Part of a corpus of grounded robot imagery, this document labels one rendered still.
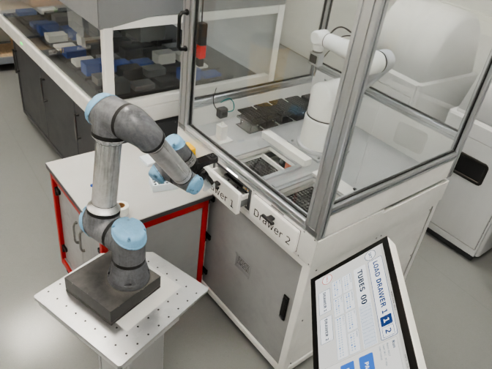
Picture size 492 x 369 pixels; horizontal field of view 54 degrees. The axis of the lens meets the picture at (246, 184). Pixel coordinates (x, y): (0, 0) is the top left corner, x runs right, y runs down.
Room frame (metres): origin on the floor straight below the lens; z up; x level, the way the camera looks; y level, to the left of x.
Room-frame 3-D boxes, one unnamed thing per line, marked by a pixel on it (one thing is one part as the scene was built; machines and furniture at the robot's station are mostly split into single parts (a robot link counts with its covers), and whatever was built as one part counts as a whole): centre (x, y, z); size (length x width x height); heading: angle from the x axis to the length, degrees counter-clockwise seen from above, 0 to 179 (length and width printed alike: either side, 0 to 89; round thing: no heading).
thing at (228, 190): (1.81, 0.12, 0.87); 0.29 x 0.02 x 0.11; 43
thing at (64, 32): (3.34, 0.99, 1.13); 1.78 x 1.14 x 0.45; 43
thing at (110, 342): (1.23, 0.39, 0.70); 0.45 x 0.44 x 0.12; 149
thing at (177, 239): (1.95, 0.58, 0.38); 0.62 x 0.58 x 0.76; 43
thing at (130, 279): (1.25, 0.37, 0.87); 0.15 x 0.15 x 0.10
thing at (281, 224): (1.62, -0.14, 0.87); 0.29 x 0.02 x 0.11; 43
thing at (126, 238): (1.26, 0.38, 0.99); 0.13 x 0.12 x 0.14; 59
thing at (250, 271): (2.14, -0.31, 0.40); 1.03 x 0.95 x 0.80; 43
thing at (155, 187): (1.92, 0.40, 0.78); 0.12 x 0.08 x 0.04; 118
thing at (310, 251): (2.15, -0.31, 0.87); 1.02 x 0.95 x 0.14; 43
